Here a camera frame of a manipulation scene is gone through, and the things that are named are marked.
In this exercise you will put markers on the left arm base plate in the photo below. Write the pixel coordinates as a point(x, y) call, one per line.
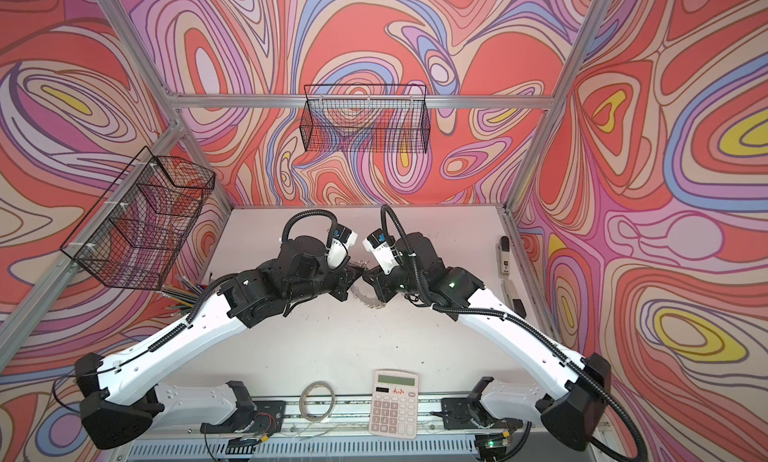
point(264, 417)

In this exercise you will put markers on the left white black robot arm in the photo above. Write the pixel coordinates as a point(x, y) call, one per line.
point(125, 395)

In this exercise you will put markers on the white desk calculator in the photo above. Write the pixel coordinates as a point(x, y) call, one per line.
point(394, 405)

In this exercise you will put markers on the white stapler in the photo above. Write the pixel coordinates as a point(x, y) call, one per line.
point(504, 257)

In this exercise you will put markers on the red cup with pens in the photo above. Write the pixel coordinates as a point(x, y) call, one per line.
point(181, 293)

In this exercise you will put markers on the black wire basket back wall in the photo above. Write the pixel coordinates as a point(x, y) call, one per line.
point(367, 118)

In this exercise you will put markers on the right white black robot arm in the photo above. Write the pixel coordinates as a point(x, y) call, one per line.
point(571, 392)

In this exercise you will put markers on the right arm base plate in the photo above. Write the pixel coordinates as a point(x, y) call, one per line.
point(461, 413)

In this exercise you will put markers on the metal disc with keyrings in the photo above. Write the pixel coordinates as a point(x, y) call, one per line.
point(365, 294)

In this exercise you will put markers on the clear tape roll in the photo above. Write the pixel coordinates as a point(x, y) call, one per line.
point(317, 402)

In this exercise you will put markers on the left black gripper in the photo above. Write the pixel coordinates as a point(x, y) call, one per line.
point(347, 275)

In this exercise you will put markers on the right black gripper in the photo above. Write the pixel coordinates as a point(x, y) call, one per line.
point(381, 282)

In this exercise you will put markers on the small black key fob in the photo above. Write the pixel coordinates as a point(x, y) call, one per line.
point(512, 298)

